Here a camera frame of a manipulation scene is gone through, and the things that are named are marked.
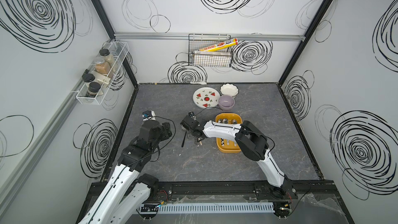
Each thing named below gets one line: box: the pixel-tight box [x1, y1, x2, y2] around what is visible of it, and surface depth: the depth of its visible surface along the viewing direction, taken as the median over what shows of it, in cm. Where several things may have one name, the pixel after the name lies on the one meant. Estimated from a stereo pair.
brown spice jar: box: [94, 55, 111, 76], surface depth 72 cm
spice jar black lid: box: [99, 48, 111, 56], surface depth 75 cm
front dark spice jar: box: [84, 81, 102, 98], surface depth 64 cm
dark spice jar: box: [81, 73, 96, 83], surface depth 64 cm
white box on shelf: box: [91, 70, 111, 89], surface depth 72 cm
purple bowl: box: [218, 94, 236, 111], surface depth 107 cm
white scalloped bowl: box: [219, 83, 239, 97], surface depth 117 cm
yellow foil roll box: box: [198, 37, 239, 52], surface depth 91 cm
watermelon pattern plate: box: [192, 87, 221, 109], surface depth 114 cm
